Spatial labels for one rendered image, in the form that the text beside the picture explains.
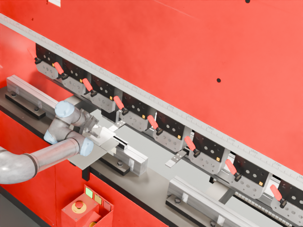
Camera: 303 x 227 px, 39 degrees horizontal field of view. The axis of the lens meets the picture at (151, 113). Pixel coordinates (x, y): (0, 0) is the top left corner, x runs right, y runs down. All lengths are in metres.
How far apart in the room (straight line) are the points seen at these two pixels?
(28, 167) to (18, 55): 1.34
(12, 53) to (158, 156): 1.54
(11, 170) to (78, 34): 0.79
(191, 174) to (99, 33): 1.90
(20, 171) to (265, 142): 0.90
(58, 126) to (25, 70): 1.07
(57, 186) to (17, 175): 1.08
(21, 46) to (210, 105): 1.46
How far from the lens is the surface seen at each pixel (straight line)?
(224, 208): 2.07
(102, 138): 2.25
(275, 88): 1.57
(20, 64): 2.87
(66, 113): 1.89
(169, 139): 1.96
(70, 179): 2.49
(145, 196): 2.16
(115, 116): 2.17
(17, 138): 2.72
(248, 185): 1.85
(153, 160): 3.63
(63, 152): 1.74
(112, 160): 2.27
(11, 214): 3.23
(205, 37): 1.63
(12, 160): 1.57
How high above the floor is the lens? 2.48
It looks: 37 degrees down
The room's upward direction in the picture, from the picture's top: 8 degrees clockwise
